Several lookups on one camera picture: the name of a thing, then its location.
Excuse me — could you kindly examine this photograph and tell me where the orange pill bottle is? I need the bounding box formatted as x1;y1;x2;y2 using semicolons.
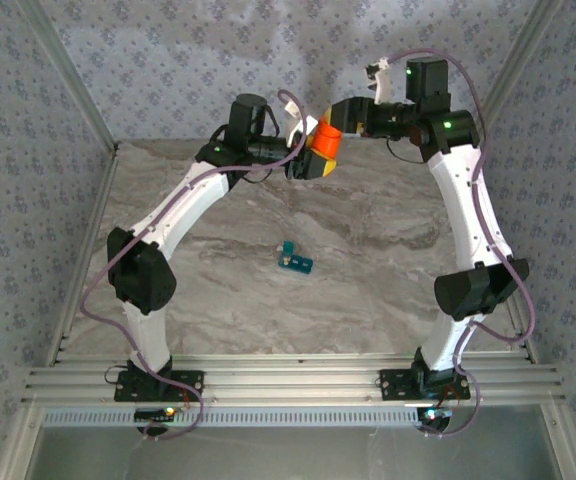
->
311;132;343;167

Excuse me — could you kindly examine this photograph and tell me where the grey metal panel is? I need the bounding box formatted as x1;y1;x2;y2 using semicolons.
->
27;405;569;480

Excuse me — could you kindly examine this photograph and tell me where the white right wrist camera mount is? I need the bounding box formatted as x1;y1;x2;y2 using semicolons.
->
365;57;394;105

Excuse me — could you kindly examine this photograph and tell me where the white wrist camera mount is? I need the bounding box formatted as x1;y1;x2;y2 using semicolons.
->
365;57;394;105
280;99;319;149

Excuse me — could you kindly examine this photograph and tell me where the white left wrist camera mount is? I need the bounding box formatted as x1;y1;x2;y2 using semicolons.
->
280;99;319;149

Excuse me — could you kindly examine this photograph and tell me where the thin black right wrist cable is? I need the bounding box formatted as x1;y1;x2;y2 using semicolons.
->
385;139;427;164

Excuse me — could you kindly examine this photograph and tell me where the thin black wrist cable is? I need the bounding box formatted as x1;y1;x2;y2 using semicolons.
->
240;167;289;185
385;139;427;164

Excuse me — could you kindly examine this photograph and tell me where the thin black left wrist cable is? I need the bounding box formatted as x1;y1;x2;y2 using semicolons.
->
240;167;289;185

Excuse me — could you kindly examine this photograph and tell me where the slanted aluminium frame post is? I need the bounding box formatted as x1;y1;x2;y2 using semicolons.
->
461;0;565;151
16;0;121;154

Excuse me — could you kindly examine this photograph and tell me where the wide aluminium frame rail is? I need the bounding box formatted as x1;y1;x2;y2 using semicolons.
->
21;353;567;405

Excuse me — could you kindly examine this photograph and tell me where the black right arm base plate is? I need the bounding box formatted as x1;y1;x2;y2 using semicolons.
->
378;368;471;401

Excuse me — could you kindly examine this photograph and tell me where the grey slotted cable duct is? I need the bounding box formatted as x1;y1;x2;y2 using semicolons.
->
41;407;422;429

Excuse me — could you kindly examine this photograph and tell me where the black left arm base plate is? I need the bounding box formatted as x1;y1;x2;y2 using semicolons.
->
114;369;205;404

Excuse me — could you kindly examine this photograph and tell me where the short aluminium frame leg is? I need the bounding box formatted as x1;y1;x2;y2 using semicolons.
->
0;402;44;480
540;402;576;480

